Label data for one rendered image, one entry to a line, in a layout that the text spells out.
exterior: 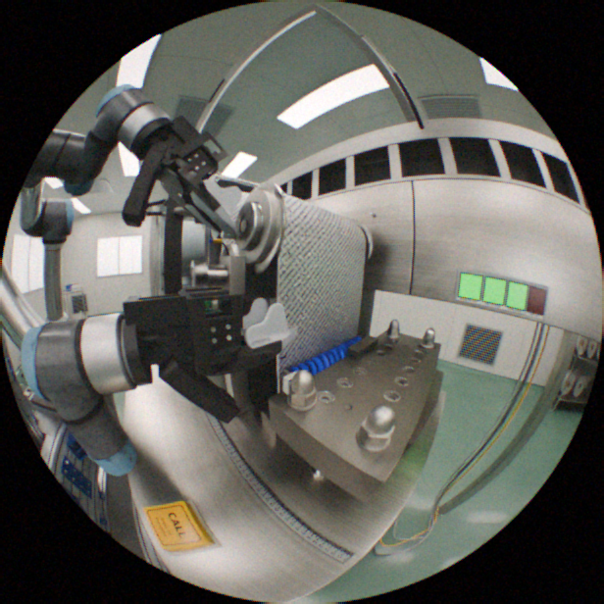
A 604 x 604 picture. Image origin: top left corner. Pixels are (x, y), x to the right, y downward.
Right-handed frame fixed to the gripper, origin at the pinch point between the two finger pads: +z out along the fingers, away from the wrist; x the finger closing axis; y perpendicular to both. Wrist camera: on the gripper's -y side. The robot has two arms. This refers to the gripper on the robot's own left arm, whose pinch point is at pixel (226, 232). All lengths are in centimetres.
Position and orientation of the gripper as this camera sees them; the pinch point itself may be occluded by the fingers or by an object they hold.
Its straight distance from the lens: 28.5
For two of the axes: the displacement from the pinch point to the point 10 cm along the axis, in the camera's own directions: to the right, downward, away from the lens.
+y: 4.9, -8.2, 2.9
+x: -6.9, -1.7, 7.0
